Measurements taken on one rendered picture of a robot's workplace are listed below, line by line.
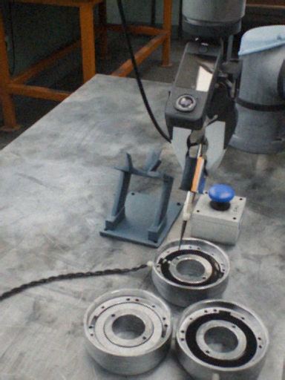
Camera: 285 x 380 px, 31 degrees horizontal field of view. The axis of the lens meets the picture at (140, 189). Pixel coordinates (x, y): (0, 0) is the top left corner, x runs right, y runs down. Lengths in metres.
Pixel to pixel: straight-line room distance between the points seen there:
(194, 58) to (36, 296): 0.37
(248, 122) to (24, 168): 0.45
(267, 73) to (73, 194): 0.42
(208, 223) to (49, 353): 0.31
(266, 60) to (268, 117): 0.12
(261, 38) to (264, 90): 0.10
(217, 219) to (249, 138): 0.32
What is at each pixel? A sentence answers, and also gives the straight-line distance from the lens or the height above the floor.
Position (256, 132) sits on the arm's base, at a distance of 1.05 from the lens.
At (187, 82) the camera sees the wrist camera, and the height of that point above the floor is 1.07.
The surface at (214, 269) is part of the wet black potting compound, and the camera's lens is 0.70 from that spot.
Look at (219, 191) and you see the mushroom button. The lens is 0.78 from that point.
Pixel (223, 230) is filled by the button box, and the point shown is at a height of 0.82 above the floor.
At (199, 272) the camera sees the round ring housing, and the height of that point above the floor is 0.81.
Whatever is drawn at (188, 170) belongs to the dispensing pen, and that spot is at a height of 0.94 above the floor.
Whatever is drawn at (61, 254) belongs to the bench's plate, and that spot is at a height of 0.80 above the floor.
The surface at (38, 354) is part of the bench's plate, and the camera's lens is 0.64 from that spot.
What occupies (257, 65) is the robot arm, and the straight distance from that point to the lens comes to 1.01.
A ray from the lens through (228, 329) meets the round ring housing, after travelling 0.63.
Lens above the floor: 1.29
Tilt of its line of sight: 32 degrees down
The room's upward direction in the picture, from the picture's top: 1 degrees clockwise
